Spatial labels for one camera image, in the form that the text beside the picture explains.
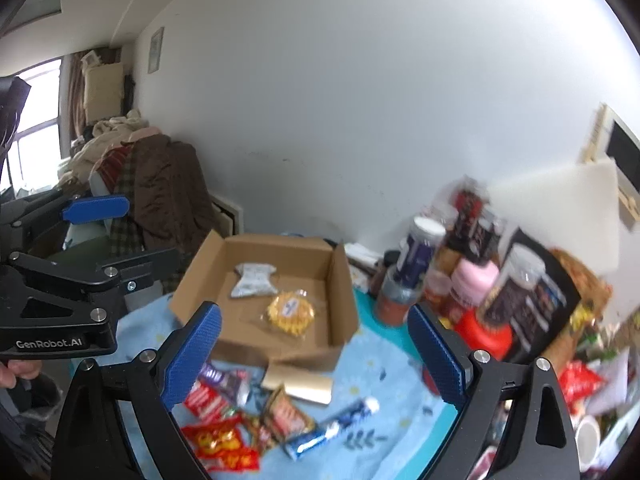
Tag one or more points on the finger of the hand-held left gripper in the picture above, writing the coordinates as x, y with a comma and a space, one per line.
140, 266
95, 208

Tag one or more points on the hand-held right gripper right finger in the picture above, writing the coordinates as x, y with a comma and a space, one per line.
437, 360

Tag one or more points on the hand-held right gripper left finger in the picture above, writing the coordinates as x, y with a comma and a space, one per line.
192, 355

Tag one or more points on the purple silver snack packet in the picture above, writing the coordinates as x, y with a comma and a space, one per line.
225, 380

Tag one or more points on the red green snack packet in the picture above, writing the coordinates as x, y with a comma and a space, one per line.
207, 402

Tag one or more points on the red yellow snack packet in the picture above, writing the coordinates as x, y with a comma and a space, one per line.
215, 437
237, 460

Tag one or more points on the small tan cardboard box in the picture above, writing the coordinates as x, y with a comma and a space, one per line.
300, 385

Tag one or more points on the brown red snack packet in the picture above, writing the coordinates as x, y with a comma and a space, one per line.
287, 417

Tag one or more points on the blue tablet tube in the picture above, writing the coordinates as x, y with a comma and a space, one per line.
325, 432

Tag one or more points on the clear packet of yellow snacks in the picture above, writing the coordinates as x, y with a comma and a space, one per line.
290, 312

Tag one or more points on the person's left hand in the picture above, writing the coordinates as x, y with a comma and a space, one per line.
17, 372

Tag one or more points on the green plaid cloth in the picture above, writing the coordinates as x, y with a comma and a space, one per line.
127, 232

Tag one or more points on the red striped cloth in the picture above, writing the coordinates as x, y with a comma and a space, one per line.
112, 162

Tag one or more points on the red plastic container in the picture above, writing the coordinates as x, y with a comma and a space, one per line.
485, 335

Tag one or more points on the blue floral tablecloth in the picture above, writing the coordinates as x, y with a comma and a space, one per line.
380, 375

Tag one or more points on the brown jacket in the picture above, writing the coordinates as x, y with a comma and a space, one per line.
170, 185

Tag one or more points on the pile of beige clothes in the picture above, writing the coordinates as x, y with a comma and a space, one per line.
110, 130

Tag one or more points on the pink bottle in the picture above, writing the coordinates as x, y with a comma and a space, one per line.
475, 280

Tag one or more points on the dark cloth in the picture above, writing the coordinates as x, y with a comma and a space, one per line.
25, 430

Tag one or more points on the purple jar with white lid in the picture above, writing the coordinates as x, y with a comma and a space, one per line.
417, 255

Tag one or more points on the dark jar with clear lid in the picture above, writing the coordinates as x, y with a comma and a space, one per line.
515, 285
487, 240

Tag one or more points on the beige pillow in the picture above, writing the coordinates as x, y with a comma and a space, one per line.
102, 90

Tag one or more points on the brown curtain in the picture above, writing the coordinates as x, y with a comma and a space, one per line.
75, 90

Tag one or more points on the window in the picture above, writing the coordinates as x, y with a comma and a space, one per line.
40, 100

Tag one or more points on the white folded paper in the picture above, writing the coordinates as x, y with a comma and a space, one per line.
360, 252

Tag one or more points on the blue round lid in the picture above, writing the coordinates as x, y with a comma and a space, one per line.
294, 234

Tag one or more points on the white mug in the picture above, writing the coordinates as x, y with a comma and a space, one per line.
587, 440

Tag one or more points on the white foam board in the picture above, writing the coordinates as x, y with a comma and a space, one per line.
555, 205

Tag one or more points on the wooden framed mirror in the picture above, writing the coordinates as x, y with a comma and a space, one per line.
622, 150

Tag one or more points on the white wall panel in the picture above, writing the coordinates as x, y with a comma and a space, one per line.
232, 215

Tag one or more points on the wall picture frame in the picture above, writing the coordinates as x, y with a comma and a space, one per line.
156, 50

